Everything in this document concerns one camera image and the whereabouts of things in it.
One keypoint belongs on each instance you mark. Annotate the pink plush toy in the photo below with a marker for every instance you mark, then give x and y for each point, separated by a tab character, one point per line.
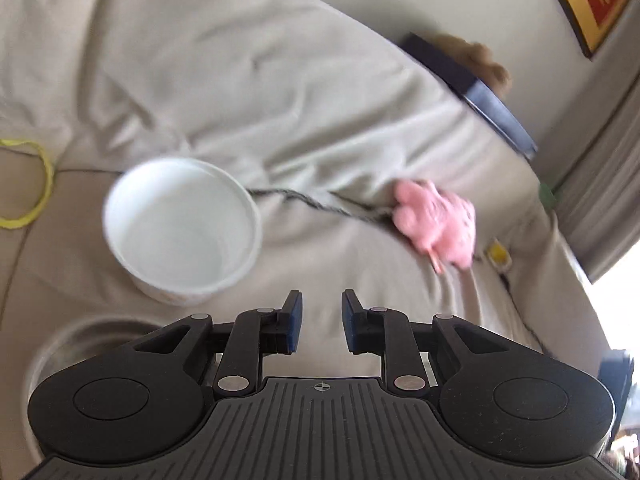
435	220

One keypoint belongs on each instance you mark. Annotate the beige sofa cover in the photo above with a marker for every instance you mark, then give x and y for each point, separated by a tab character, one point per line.
250	85

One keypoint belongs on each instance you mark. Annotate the white bowl with red print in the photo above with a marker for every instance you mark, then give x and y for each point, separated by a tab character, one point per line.
185	230

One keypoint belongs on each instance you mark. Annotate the grey curtain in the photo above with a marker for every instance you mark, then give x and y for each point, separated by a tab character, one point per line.
600	185

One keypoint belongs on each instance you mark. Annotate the stainless steel bowl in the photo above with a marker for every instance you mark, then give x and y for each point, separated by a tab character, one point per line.
65	345

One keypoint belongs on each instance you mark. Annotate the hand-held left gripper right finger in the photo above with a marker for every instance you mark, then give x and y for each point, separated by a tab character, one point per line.
351	322

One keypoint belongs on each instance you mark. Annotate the brown plush toy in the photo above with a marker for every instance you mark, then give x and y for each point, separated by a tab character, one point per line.
480	60

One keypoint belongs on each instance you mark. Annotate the dark object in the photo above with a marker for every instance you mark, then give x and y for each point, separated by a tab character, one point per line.
617	380

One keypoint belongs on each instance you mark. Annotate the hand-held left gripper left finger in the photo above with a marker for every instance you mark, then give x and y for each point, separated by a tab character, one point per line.
295	320

